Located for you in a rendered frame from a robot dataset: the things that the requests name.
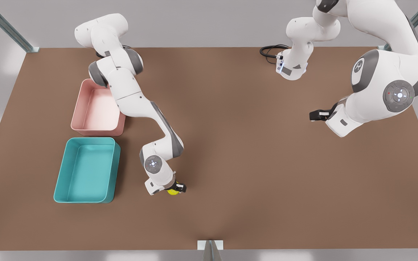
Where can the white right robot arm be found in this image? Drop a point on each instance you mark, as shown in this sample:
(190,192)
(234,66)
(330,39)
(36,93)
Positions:
(125,90)

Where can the yellow-green round fruit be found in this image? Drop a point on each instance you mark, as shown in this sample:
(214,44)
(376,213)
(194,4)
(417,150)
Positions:
(173,192)

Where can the silver frame post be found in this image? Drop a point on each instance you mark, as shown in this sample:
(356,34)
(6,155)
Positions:
(417,18)
(7,25)
(210,251)

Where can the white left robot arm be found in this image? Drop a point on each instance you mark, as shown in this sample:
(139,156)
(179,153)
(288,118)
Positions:
(383,72)

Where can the teal rectangular tray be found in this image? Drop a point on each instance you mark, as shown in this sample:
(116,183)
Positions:
(87,170)

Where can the pink rectangular tray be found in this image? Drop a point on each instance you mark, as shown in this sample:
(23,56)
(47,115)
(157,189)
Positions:
(98,108)

